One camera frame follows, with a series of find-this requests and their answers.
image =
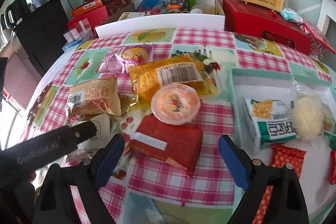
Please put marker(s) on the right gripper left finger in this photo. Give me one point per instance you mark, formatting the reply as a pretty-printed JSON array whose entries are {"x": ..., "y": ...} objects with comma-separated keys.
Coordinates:
[{"x": 55, "y": 203}]

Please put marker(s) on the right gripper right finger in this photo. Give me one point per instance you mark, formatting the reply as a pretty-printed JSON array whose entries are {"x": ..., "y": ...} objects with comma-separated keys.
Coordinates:
[{"x": 286, "y": 204}]

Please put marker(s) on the beige snack cake packet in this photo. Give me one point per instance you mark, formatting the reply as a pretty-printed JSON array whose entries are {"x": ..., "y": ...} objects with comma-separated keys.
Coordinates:
[{"x": 94, "y": 97}]

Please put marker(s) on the red wafer snack packet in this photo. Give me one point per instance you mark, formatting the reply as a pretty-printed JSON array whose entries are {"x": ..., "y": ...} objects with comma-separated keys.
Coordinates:
[{"x": 176, "y": 145}]

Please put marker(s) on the round orange jelly cup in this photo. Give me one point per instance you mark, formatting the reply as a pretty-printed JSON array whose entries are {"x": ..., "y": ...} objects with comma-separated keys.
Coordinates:
[{"x": 175, "y": 104}]

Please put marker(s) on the pink swiss roll packet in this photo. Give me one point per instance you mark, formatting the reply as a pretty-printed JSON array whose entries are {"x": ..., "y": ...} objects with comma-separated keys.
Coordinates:
[{"x": 119, "y": 59}]

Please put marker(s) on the orange transparent snack packet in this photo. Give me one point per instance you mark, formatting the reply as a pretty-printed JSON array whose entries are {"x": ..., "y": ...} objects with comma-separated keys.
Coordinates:
[{"x": 148, "y": 78}]

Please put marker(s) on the small red snack packet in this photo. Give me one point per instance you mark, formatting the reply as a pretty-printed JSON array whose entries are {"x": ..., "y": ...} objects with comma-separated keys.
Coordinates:
[{"x": 281, "y": 155}]

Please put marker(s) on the white green korean snack packet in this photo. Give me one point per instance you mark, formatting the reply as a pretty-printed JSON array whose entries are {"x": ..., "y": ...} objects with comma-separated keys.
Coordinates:
[{"x": 268, "y": 122}]

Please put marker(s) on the white and teal tray box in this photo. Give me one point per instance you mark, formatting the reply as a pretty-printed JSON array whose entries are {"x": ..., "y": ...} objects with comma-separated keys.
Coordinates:
[{"x": 261, "y": 85}]

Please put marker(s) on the clear bag yellow puffs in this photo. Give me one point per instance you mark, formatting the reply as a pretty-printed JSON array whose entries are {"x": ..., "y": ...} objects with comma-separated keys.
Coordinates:
[{"x": 306, "y": 112}]

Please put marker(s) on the black cabinet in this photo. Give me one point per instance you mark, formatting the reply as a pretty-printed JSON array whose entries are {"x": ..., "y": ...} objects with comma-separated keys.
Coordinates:
[{"x": 39, "y": 26}]

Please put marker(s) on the checked cake pattern tablecloth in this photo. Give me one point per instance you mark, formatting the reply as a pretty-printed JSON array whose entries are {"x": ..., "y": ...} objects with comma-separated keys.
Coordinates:
[{"x": 143, "y": 189}]

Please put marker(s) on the clear acrylic box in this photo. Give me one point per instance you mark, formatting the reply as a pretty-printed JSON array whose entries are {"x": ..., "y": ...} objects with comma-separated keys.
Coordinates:
[{"x": 81, "y": 30}]

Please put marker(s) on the red gift box stack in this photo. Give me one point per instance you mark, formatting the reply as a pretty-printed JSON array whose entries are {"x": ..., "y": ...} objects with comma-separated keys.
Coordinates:
[{"x": 99, "y": 15}]

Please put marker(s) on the orange black flat box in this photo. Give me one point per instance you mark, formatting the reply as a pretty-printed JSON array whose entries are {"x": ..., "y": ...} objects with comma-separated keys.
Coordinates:
[{"x": 88, "y": 6}]

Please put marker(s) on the large red gift box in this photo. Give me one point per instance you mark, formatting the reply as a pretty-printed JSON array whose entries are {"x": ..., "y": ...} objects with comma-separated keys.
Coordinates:
[{"x": 255, "y": 20}]

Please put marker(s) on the white foam board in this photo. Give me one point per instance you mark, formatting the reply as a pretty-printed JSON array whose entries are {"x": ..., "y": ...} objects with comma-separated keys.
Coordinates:
[{"x": 177, "y": 20}]

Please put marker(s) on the cardboard box of toys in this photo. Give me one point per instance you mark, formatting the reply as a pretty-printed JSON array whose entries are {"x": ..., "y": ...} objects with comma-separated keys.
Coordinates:
[{"x": 169, "y": 7}]

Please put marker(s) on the blue liquid plastic bottle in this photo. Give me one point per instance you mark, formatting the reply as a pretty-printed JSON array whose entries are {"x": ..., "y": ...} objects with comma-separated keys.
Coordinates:
[{"x": 147, "y": 5}]

